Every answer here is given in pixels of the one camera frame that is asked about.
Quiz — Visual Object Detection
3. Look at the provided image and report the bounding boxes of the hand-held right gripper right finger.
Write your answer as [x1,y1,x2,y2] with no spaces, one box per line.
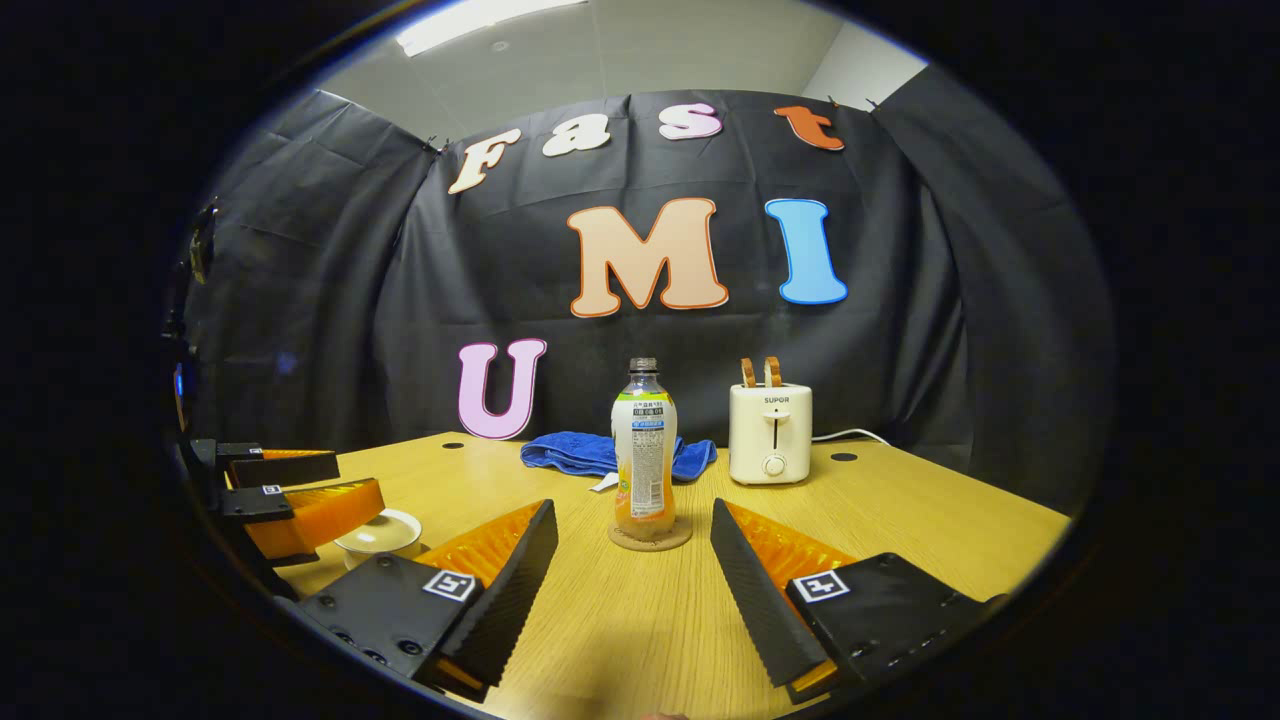
[711,499,1011,706]

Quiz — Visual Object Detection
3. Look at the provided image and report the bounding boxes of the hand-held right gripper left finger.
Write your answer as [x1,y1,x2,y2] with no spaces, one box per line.
[275,499,559,703]

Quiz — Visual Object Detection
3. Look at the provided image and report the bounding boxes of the cream teacup lid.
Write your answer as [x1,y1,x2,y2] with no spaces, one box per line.
[335,508,423,556]

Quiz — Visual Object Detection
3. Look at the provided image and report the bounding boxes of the round cork coaster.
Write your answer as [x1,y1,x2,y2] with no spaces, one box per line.
[608,515,694,552]

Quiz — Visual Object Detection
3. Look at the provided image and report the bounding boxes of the clear labelled water bottle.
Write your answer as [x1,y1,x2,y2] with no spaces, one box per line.
[611,357,679,543]

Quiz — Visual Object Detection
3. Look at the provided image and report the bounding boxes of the blue towel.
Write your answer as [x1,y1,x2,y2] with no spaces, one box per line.
[520,431,718,493]

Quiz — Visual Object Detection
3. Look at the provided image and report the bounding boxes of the white toaster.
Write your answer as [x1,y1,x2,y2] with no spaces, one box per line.
[728,383,813,486]

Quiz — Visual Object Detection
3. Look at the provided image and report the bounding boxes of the black backdrop cloth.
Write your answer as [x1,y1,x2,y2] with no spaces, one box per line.
[170,65,1116,516]

